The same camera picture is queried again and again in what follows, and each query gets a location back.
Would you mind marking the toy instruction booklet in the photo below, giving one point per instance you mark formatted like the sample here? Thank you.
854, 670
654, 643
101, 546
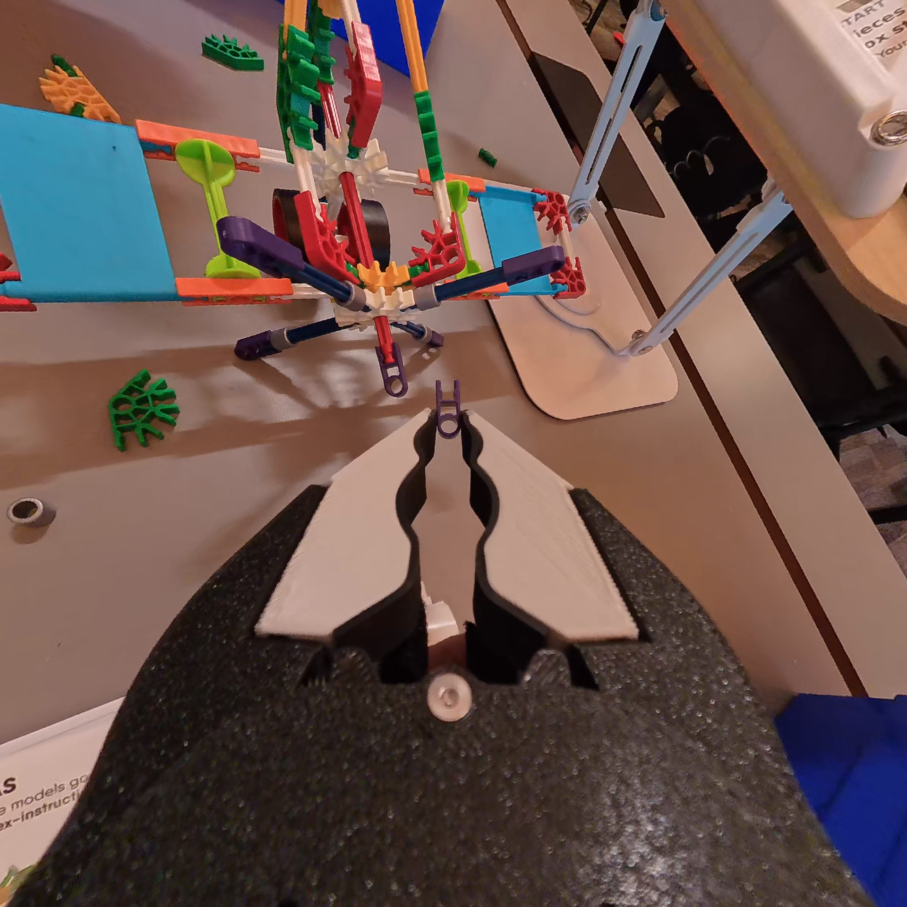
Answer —
42, 779

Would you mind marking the colourful construction toy plane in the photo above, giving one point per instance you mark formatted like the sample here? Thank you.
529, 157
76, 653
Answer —
71, 198

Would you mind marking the wooden and white book stand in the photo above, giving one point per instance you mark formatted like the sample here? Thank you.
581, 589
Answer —
602, 368

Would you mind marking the printed instruction sheet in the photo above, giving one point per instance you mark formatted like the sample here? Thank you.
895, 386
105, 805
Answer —
875, 35

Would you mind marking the blue plastic bin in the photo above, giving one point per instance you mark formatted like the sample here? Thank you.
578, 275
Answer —
386, 42
850, 779

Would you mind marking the yellow plastic rod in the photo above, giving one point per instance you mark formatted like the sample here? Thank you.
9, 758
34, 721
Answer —
414, 49

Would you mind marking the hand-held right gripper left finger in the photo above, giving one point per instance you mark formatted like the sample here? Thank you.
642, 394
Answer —
354, 545

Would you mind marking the yellow connector with green rod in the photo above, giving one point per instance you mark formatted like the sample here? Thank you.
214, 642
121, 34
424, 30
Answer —
60, 65

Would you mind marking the short green rod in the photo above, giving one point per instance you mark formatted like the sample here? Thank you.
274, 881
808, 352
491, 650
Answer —
487, 156

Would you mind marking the green fan connector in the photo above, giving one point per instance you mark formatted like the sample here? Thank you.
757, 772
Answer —
127, 418
234, 55

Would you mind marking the orange fan connector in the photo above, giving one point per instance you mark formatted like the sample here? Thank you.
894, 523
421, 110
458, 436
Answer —
81, 96

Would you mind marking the purple plastic clip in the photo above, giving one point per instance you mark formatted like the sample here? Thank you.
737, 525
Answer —
448, 411

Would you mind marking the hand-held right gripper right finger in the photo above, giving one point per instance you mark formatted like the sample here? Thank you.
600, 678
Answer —
553, 553

